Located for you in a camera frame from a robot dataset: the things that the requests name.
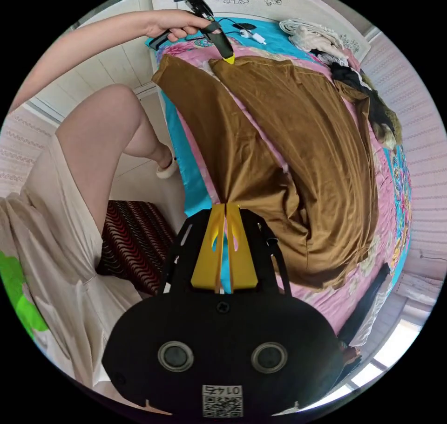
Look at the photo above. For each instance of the brown long sleeve shirt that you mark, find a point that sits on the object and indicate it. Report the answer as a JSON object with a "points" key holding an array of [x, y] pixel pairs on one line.
{"points": [[297, 151]]}

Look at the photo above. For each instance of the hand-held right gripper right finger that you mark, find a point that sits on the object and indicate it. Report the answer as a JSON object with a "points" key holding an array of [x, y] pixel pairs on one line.
{"points": [[241, 259]]}

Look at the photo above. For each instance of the person's left forearm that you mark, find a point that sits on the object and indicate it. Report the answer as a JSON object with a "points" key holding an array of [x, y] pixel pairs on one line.
{"points": [[83, 55]]}

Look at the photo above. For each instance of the pile of clothes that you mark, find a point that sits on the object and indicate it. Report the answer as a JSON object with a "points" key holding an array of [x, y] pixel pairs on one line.
{"points": [[328, 41]]}

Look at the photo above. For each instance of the person's body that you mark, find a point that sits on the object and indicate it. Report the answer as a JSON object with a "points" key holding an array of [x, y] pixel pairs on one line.
{"points": [[70, 200]]}

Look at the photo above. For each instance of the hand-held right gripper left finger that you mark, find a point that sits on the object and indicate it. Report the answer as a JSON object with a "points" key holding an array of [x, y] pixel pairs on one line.
{"points": [[206, 256]]}

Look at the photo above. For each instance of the window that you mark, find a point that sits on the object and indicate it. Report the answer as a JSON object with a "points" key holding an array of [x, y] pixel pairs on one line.
{"points": [[387, 357]]}

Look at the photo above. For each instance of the dark red patterned stool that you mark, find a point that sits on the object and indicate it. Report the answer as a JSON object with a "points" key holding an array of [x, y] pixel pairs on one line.
{"points": [[138, 242]]}

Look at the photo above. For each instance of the black garment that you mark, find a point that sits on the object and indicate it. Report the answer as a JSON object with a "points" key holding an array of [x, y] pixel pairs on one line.
{"points": [[366, 301]]}

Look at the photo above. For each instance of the person's left hand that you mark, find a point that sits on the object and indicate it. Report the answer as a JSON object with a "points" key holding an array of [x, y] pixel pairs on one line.
{"points": [[174, 24]]}

